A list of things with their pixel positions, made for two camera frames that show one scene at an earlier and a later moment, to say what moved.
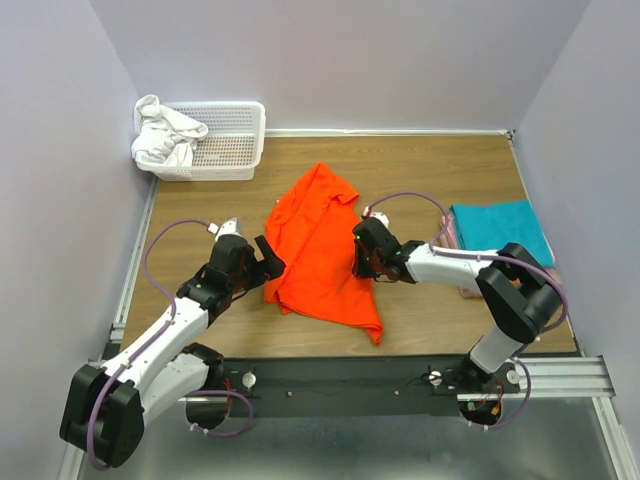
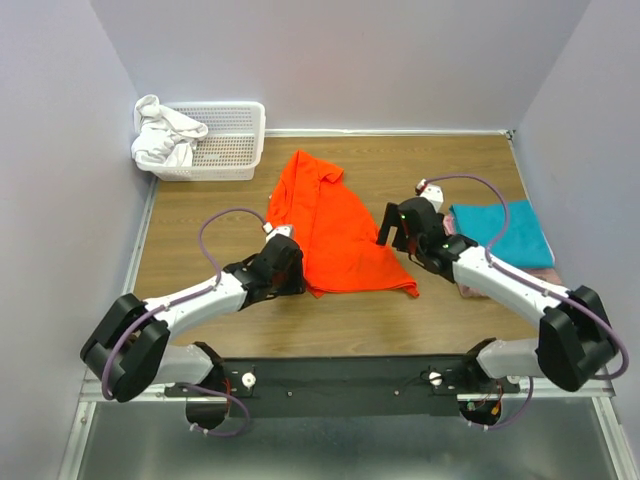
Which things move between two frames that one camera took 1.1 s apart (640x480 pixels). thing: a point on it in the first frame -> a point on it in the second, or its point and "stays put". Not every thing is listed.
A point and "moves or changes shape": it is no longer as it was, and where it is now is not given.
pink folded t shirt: (451, 241) stays put
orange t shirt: (310, 227) moves or changes shape
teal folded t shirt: (492, 226) stays put
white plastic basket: (231, 148) stays put
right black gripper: (358, 268) -> (391, 217)
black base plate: (347, 386) stays put
